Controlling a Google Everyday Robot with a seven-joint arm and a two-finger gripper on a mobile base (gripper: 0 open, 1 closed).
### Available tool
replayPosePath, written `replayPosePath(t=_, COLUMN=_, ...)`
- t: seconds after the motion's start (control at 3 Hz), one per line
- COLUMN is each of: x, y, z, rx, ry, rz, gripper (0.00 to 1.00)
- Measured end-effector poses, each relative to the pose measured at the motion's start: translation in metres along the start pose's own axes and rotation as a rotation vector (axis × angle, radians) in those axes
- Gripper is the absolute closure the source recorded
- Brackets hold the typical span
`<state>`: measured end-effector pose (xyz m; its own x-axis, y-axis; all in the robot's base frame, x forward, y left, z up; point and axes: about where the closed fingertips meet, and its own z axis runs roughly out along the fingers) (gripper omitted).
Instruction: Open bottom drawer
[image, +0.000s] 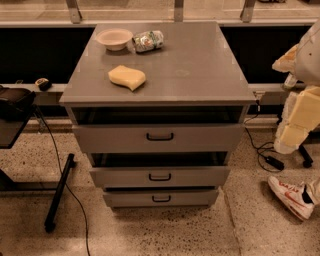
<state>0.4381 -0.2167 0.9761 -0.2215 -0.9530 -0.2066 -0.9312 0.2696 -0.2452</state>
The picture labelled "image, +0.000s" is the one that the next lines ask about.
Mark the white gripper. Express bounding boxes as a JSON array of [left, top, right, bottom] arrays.
[[274, 86, 320, 154]]

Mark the grey bottom drawer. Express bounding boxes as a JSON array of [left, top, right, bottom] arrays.
[[103, 189, 219, 208]]

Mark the grey drawer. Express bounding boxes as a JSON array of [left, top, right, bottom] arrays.
[[73, 124, 244, 153], [103, 189, 219, 208], [90, 166, 230, 188]]

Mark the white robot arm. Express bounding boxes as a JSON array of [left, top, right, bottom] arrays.
[[272, 21, 320, 154]]

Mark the grey top drawer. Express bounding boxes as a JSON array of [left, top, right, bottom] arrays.
[[73, 124, 244, 153]]

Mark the grey drawer cabinet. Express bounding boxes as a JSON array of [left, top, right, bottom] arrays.
[[60, 22, 255, 193]]

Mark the grey middle drawer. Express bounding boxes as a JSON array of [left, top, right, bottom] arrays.
[[90, 166, 230, 188]]

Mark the black wheeled stand leg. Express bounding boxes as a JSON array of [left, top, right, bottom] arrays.
[[299, 145, 313, 168]]

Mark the clear plastic bottle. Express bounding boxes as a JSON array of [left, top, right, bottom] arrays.
[[283, 73, 297, 90]]

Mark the white red sneaker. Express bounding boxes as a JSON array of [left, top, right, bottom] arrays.
[[268, 176, 315, 221]]

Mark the yellow sponge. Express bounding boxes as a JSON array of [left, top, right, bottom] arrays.
[[108, 65, 146, 91]]

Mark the white bowl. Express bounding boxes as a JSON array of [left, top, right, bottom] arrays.
[[96, 29, 133, 51]]

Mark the tape measure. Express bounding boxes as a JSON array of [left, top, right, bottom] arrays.
[[35, 78, 52, 91]]

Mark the black bag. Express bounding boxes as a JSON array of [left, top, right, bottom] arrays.
[[0, 86, 36, 121]]

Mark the black side table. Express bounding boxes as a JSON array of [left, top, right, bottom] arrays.
[[0, 105, 76, 233]]

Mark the black power adapter cable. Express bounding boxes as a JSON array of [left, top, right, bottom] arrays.
[[244, 99, 286, 174]]

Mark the black floor cable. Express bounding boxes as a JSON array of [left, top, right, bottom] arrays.
[[34, 107, 92, 256]]

